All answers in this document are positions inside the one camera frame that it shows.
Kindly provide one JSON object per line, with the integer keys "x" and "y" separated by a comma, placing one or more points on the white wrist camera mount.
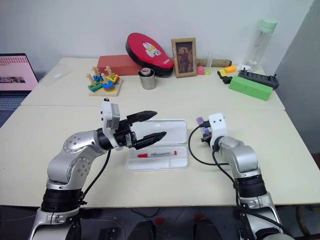
{"x": 218, "y": 127}
{"x": 107, "y": 112}

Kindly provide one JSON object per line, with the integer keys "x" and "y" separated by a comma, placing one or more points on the brown wooden roll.
{"x": 221, "y": 62}

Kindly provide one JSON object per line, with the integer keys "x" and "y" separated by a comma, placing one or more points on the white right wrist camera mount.
{"x": 218, "y": 127}

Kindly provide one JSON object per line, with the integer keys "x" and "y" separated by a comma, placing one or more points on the red rectangular box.
{"x": 112, "y": 65}

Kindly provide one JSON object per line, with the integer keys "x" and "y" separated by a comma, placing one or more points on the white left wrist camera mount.
{"x": 107, "y": 112}

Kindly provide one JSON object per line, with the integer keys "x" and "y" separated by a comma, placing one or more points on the pink block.
{"x": 200, "y": 70}

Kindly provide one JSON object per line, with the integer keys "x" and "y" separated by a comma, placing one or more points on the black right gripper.
{"x": 206, "y": 138}

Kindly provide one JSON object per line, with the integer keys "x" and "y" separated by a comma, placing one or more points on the orange block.
{"x": 231, "y": 68}

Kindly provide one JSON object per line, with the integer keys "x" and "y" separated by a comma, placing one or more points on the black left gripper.
{"x": 123, "y": 135}

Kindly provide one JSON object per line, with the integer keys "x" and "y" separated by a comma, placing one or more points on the yellow block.
{"x": 222, "y": 72}

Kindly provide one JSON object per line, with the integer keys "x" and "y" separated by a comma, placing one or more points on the red black oval case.
{"x": 142, "y": 45}

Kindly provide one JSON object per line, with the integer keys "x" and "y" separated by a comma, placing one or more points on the small black object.
{"x": 227, "y": 80}

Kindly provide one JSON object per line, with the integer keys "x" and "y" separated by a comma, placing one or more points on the steel cup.
{"x": 148, "y": 82}

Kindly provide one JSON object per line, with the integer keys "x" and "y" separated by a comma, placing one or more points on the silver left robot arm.
{"x": 75, "y": 145}

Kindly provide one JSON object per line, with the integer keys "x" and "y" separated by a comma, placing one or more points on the open laptop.
{"x": 15, "y": 72}

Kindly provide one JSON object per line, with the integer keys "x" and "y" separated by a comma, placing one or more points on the clear bottle with green lid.
{"x": 261, "y": 42}

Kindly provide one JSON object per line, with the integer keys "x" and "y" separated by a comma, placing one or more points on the dark rounded shape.
{"x": 144, "y": 231}
{"x": 207, "y": 230}

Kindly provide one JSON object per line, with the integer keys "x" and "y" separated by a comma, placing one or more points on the white plastic pencil case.
{"x": 175, "y": 130}

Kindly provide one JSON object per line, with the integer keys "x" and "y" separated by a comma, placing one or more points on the clear glass tube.
{"x": 209, "y": 61}

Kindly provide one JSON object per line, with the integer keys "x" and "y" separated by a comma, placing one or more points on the red whiteboard marker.
{"x": 157, "y": 153}

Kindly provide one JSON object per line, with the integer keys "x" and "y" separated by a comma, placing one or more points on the wooden shape stacking toy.
{"x": 106, "y": 86}

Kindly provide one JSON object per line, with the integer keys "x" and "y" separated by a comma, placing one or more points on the wooden picture frame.
{"x": 184, "y": 57}

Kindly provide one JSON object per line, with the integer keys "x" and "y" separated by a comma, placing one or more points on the green rectangular box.
{"x": 250, "y": 87}

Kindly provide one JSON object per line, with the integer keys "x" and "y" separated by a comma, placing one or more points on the small yellow-green piece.
{"x": 208, "y": 72}

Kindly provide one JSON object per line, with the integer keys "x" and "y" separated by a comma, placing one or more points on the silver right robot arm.
{"x": 245, "y": 155}

